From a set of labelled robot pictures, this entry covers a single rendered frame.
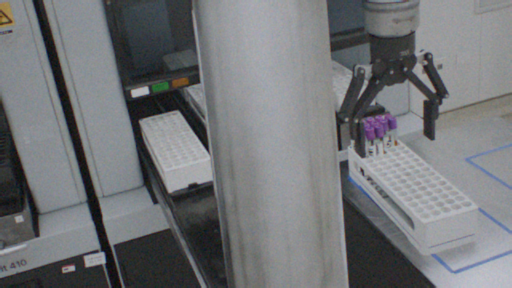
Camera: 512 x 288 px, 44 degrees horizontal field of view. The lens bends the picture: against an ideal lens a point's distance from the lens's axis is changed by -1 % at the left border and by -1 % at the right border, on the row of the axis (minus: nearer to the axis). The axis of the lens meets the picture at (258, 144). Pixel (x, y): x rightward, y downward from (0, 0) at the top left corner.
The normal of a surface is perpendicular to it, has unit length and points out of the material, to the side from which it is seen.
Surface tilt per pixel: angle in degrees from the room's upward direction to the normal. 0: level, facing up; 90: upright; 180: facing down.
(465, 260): 0
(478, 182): 0
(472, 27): 90
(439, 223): 90
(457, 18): 90
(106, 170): 90
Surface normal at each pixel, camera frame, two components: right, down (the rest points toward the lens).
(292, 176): 0.21, 0.21
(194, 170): 0.34, 0.38
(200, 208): -0.12, -0.89
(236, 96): -0.43, 0.26
